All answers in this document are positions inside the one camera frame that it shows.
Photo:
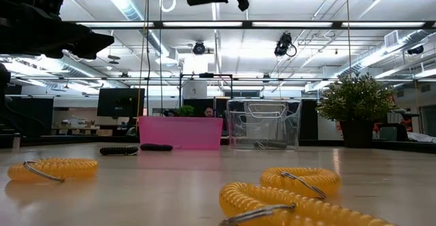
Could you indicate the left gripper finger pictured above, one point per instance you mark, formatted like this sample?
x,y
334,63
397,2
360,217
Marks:
x,y
73,28
90,45

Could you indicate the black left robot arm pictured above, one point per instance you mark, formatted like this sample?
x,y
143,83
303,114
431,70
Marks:
x,y
4,79

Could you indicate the black computer monitor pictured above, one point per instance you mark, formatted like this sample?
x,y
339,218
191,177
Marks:
x,y
119,101

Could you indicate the black partition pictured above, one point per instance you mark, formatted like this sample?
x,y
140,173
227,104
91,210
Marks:
x,y
30,117

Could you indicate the white panel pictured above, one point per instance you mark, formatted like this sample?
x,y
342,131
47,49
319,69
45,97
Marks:
x,y
194,90

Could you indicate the small green plant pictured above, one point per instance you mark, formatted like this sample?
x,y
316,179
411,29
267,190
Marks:
x,y
186,111

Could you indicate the person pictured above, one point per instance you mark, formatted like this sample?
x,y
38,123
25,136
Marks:
x,y
208,112

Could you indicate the pink plastic bin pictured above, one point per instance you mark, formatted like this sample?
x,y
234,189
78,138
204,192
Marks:
x,y
180,134

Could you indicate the clear plastic bin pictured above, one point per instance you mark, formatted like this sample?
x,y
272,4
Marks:
x,y
238,130

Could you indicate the black cabinet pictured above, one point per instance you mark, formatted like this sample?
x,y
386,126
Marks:
x,y
309,120

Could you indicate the potted green plant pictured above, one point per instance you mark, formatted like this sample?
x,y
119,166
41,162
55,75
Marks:
x,y
356,100

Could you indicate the office chair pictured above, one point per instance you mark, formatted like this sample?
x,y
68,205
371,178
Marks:
x,y
395,130

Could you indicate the black ceiling camera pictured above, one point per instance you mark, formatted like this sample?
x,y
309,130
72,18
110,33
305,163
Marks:
x,y
199,48
282,45

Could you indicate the black background rig frame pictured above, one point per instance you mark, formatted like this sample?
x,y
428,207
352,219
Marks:
x,y
206,75

